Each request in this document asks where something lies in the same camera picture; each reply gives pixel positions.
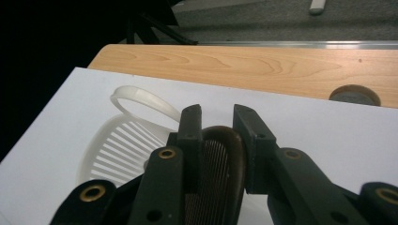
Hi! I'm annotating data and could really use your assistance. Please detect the white metal stand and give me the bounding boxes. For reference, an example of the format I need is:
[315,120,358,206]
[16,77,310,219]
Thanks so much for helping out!
[308,0,328,16]

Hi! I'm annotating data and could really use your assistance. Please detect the black tripod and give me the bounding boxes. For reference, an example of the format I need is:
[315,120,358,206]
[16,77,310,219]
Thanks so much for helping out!
[126,11,199,46]

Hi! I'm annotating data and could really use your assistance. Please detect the aluminium floor rail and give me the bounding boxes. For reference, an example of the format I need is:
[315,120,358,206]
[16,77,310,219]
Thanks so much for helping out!
[196,39,398,51]

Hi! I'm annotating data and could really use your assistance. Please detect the white foam board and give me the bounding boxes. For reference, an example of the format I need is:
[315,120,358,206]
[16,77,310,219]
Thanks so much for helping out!
[0,67,398,225]

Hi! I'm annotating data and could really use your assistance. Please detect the white plastic basket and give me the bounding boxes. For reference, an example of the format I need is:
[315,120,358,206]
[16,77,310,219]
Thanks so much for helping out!
[76,85,183,189]

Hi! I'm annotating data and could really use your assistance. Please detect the wooden table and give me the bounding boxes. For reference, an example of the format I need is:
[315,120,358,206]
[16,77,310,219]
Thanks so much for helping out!
[87,43,398,110]

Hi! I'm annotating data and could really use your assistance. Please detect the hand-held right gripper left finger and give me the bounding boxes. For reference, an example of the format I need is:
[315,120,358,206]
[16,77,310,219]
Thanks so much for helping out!
[128,103,203,225]

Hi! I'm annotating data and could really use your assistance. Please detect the round table cable hole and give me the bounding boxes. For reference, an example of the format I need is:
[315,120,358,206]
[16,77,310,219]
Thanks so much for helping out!
[329,83,382,108]

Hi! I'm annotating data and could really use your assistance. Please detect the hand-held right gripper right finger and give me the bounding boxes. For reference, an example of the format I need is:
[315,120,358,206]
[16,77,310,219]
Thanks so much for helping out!
[233,103,371,225]

